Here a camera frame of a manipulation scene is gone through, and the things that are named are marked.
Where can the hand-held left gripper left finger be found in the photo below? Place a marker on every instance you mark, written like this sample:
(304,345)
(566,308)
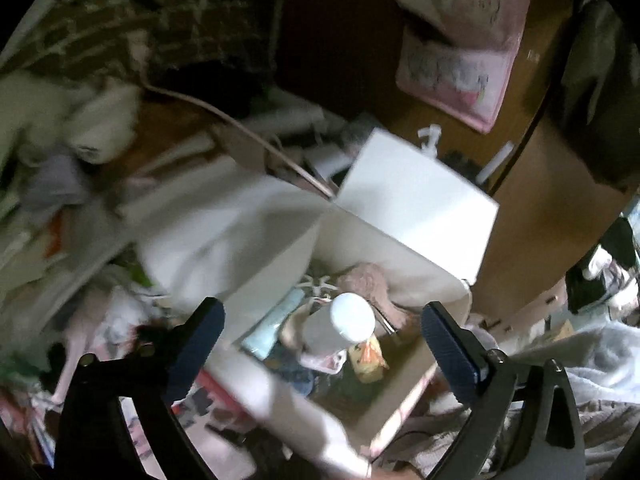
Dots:
(197,350)

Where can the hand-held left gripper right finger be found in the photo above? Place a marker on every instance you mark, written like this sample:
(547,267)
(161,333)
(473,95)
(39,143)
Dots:
(450,355)

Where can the white cylindrical bottle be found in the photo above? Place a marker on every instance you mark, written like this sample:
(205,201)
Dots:
(350,317)

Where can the pink fluffy plush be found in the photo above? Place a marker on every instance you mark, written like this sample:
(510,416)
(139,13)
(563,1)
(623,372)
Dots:
(370,280)

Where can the white cardboard box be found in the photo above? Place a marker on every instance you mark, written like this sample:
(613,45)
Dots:
(415,195)

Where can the grey blanket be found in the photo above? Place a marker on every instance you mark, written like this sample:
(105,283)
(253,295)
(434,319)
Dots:
(600,375)

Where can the brown wooden wardrobe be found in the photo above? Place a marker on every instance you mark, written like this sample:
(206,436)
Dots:
(540,210)

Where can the white sneaker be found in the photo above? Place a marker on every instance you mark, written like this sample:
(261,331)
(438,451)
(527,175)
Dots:
(607,270)

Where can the white pump bottle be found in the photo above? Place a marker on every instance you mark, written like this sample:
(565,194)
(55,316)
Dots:
(430,140)

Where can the purple cloth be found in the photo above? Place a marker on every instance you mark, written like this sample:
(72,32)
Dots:
(50,185)

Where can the pink hanging organizer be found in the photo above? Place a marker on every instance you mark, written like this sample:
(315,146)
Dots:
(460,70)

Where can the white fluffy plush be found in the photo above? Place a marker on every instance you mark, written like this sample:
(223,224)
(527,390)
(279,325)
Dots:
(30,110)

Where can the dark hanging garment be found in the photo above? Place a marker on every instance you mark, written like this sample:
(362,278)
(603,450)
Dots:
(600,85)

